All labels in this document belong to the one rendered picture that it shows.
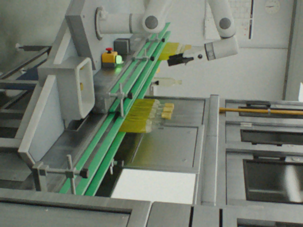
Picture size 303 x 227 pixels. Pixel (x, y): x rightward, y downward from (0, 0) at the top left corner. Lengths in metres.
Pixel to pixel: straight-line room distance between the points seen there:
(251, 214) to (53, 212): 0.45
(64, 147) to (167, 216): 0.75
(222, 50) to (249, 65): 6.26
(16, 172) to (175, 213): 1.09
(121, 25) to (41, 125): 0.65
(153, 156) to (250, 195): 0.47
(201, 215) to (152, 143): 1.06
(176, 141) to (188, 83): 6.13
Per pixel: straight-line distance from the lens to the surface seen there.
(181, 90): 8.10
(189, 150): 1.85
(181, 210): 0.90
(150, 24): 1.76
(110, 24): 1.86
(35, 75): 2.19
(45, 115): 1.50
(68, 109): 1.62
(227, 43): 1.65
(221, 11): 1.64
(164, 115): 1.88
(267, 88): 8.09
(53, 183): 1.34
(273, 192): 1.69
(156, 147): 1.87
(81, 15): 1.67
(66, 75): 1.57
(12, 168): 1.89
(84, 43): 1.75
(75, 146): 1.54
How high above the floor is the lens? 1.37
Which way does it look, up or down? 10 degrees down
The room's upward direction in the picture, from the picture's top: 93 degrees clockwise
